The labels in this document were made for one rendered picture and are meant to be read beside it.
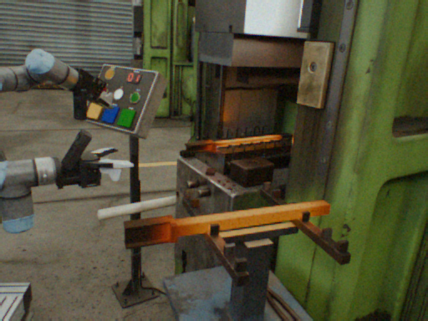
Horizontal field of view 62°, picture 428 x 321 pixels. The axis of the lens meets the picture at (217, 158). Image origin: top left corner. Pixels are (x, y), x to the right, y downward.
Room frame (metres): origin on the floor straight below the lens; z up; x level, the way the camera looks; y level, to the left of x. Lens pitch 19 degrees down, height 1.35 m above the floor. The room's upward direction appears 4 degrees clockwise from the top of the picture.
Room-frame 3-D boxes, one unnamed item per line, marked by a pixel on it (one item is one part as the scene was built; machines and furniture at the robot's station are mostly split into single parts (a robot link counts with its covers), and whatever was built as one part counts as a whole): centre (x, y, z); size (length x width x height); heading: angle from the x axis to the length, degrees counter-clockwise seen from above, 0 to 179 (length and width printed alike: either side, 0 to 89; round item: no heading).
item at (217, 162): (1.32, -0.14, 0.96); 0.42 x 0.20 x 0.09; 123
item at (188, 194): (0.79, -0.04, 1.00); 0.23 x 0.06 x 0.02; 113
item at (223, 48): (1.32, -0.14, 1.32); 0.42 x 0.20 x 0.10; 123
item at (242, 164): (1.09, -0.12, 0.95); 0.12 x 0.08 x 0.06; 123
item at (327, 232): (0.56, -0.14, 1.00); 0.23 x 0.06 x 0.02; 113
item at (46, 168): (0.89, 0.46, 0.98); 0.08 x 0.05 x 0.08; 33
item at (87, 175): (0.94, 0.39, 0.97); 0.12 x 0.08 x 0.09; 123
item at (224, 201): (1.28, -0.18, 0.69); 0.56 x 0.38 x 0.45; 123
